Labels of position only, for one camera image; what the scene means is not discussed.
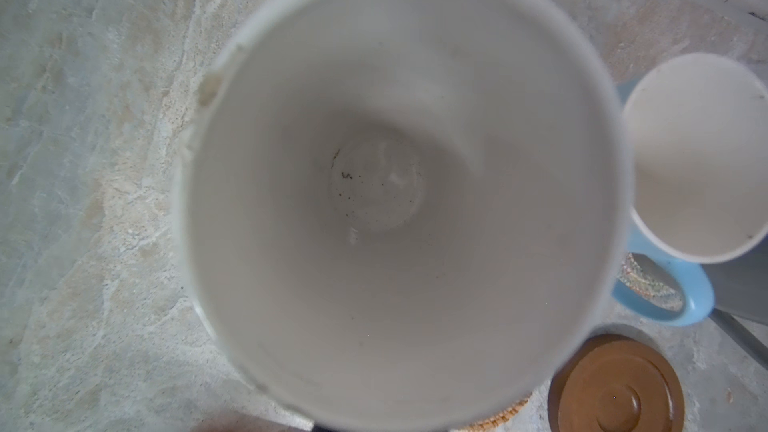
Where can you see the blue mug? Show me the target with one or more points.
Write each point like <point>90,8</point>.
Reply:
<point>698,130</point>
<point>403,215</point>

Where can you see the brown wooden coaster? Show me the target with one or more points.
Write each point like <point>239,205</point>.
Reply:
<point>615,383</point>

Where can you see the tan rattan coaster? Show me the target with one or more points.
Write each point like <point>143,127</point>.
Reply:
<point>497,420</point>

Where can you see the multicolour woven rope coaster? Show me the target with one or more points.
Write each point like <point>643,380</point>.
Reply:
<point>651,282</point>

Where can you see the grey handled white mug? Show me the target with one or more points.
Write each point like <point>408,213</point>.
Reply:
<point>740,288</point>

